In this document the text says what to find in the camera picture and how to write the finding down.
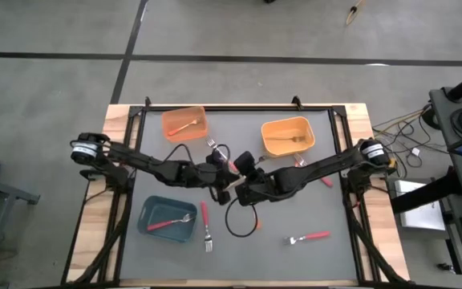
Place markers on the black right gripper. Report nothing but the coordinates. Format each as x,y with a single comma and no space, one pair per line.
259,190

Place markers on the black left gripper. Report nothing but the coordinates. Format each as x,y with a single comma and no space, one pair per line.
215,172

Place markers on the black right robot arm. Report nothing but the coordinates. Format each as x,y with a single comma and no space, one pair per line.
327,160

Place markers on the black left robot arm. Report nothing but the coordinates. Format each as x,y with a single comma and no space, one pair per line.
143,162

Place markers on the teal plastic bin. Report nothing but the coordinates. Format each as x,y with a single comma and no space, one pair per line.
163,208

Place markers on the yellow plastic bin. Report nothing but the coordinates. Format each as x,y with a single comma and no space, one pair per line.
287,126

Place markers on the grey table mat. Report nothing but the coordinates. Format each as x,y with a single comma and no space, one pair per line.
295,261

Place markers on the white power adapter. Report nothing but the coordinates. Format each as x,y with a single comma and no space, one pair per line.
415,152

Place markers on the white box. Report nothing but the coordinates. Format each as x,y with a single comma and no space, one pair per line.
419,218

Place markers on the grey equipment cart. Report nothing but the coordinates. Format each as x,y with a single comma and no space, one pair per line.
441,120

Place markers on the small black floor object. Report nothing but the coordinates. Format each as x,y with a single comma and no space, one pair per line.
445,268

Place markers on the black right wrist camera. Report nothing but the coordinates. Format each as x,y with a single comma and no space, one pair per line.
245,162

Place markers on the black metal table frame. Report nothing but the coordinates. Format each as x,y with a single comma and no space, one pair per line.
239,107

